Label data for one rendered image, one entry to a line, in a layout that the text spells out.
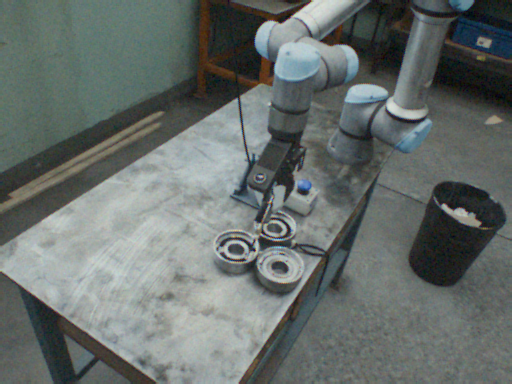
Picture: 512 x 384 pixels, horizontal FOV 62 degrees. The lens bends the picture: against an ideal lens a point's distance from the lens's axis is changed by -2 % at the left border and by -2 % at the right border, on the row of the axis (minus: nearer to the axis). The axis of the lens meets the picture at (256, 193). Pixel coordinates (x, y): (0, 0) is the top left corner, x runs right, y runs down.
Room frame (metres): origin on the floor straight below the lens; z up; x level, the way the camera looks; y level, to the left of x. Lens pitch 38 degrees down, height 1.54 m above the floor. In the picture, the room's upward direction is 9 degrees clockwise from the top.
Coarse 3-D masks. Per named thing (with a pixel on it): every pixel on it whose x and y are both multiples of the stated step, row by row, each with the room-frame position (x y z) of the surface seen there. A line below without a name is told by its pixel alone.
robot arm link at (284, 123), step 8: (272, 112) 0.72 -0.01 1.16; (280, 112) 0.71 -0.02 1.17; (272, 120) 0.72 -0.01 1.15; (280, 120) 0.71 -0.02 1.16; (288, 120) 0.70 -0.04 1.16; (296, 120) 0.71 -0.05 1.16; (304, 120) 0.72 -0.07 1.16; (272, 128) 0.72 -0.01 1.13; (280, 128) 0.70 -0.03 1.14; (288, 128) 0.70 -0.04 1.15; (296, 128) 0.71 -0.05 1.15; (304, 128) 0.72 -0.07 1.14
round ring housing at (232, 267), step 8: (224, 232) 0.72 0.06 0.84; (232, 232) 0.73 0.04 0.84; (240, 232) 0.73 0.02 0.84; (216, 240) 0.69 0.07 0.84; (248, 240) 0.72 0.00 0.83; (256, 240) 0.71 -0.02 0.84; (216, 248) 0.67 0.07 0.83; (224, 248) 0.68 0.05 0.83; (232, 248) 0.70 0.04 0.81; (240, 248) 0.70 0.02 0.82; (248, 248) 0.69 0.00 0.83; (256, 248) 0.69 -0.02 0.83; (216, 256) 0.65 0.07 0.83; (232, 256) 0.66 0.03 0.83; (240, 256) 0.66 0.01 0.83; (256, 256) 0.66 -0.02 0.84; (224, 264) 0.63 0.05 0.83; (232, 264) 0.63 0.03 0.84; (240, 264) 0.63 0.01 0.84; (248, 264) 0.64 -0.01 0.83; (232, 272) 0.63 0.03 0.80; (240, 272) 0.64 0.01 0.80
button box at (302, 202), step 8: (296, 184) 0.94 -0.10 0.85; (296, 192) 0.91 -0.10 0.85; (304, 192) 0.91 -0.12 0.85; (312, 192) 0.92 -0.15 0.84; (288, 200) 0.89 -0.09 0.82; (296, 200) 0.88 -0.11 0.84; (304, 200) 0.88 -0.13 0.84; (312, 200) 0.89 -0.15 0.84; (296, 208) 0.88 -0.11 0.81; (304, 208) 0.87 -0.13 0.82
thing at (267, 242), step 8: (272, 216) 0.81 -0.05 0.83; (280, 216) 0.82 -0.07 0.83; (288, 216) 0.81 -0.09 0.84; (256, 224) 0.77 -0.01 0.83; (272, 224) 0.79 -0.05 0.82; (280, 224) 0.79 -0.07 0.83; (296, 224) 0.78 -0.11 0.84; (280, 232) 0.78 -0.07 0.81; (264, 240) 0.72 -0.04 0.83; (272, 240) 0.72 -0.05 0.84; (280, 240) 0.72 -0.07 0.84; (288, 240) 0.73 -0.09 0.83
